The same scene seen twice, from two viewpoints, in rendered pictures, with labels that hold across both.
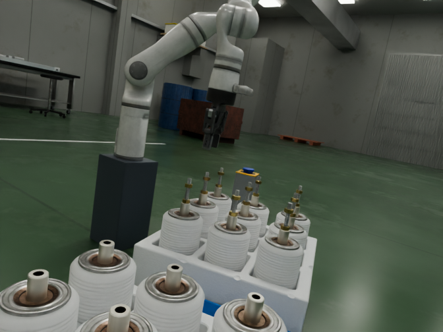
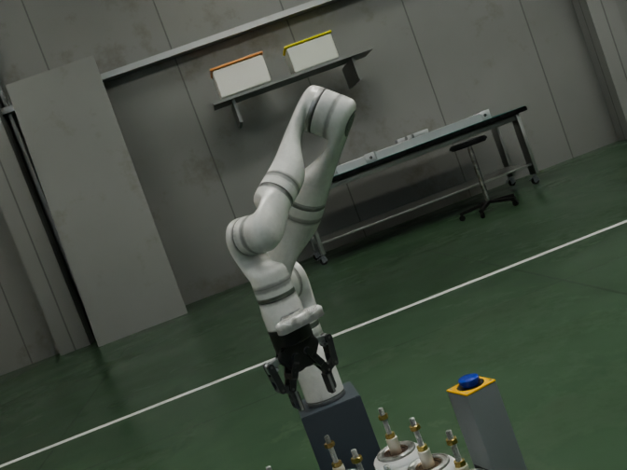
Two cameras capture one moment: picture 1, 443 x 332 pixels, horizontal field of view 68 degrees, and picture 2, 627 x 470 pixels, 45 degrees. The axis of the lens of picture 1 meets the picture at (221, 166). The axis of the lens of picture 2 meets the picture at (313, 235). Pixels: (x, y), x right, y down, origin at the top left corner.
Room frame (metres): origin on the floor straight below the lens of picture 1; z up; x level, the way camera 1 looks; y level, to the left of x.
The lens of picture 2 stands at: (0.10, -1.06, 0.79)
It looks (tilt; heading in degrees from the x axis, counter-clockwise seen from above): 4 degrees down; 51
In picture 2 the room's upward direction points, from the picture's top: 20 degrees counter-clockwise
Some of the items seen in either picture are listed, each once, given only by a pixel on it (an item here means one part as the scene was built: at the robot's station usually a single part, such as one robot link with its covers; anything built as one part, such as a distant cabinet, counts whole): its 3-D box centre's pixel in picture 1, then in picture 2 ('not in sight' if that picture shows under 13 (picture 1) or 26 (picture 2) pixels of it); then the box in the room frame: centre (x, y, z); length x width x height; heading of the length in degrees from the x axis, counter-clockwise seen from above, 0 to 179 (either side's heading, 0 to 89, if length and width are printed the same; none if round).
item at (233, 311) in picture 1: (251, 317); not in sight; (0.38, -0.07, 0.25); 0.08 x 0.08 x 0.01
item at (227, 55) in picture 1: (229, 38); (257, 256); (0.86, 0.03, 0.69); 0.09 x 0.07 x 0.15; 94
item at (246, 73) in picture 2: not in sight; (241, 78); (4.57, 4.66, 1.89); 0.52 x 0.43 x 0.29; 146
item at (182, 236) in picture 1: (178, 249); not in sight; (0.74, 0.07, 0.16); 0.10 x 0.10 x 0.18
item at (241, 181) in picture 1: (239, 215); (497, 461); (1.12, -0.09, 0.16); 0.07 x 0.07 x 0.31; 73
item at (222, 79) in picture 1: (231, 80); (285, 308); (0.86, 0.01, 0.59); 0.11 x 0.09 x 0.06; 77
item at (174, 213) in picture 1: (183, 214); not in sight; (0.74, 0.07, 0.25); 0.08 x 0.08 x 0.01
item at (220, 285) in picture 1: (233, 272); not in sight; (0.82, -0.08, 0.09); 0.39 x 0.39 x 0.18; 73
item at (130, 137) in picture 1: (132, 132); (313, 364); (1.09, 0.31, 0.39); 0.09 x 0.09 x 0.17; 56
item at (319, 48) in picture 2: not in sight; (311, 55); (5.16, 4.27, 1.88); 0.48 x 0.40 x 0.27; 146
